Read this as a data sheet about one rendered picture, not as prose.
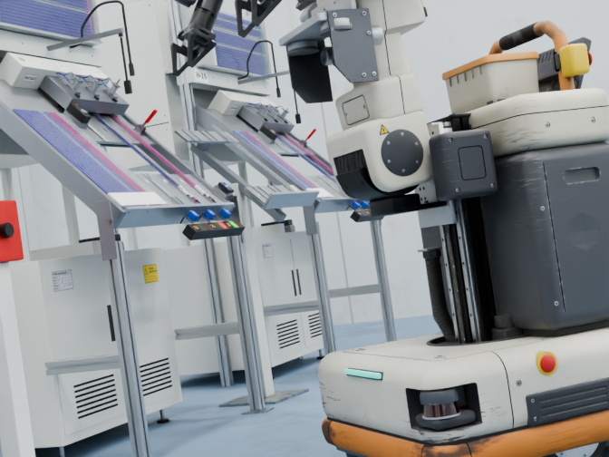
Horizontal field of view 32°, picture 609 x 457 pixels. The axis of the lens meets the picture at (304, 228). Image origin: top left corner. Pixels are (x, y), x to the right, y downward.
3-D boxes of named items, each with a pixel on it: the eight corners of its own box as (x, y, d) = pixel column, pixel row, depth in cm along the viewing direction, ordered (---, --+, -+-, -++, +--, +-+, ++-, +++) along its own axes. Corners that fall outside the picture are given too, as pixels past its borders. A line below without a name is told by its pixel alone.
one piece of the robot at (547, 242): (520, 358, 285) (476, 53, 286) (658, 369, 235) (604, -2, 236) (410, 380, 273) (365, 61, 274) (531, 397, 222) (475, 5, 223)
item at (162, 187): (225, 212, 367) (229, 205, 366) (118, 218, 306) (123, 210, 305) (187, 179, 372) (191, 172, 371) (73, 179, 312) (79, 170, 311)
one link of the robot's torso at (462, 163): (441, 225, 257) (427, 124, 257) (505, 216, 231) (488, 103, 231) (342, 239, 247) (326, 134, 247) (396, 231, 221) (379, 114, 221)
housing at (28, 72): (91, 111, 387) (111, 79, 383) (3, 102, 342) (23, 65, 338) (76, 98, 389) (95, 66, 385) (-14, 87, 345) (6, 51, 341)
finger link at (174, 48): (169, 64, 247) (184, 29, 249) (159, 71, 253) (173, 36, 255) (195, 77, 249) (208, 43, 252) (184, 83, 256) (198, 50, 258)
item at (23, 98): (148, 155, 378) (155, 143, 377) (30, 150, 318) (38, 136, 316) (85, 102, 388) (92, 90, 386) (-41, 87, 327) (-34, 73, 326)
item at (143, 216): (224, 220, 367) (235, 204, 365) (116, 228, 307) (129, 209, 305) (221, 218, 367) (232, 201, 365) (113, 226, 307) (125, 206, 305)
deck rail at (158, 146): (226, 220, 369) (236, 206, 367) (223, 220, 367) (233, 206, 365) (88, 102, 390) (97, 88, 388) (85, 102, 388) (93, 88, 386)
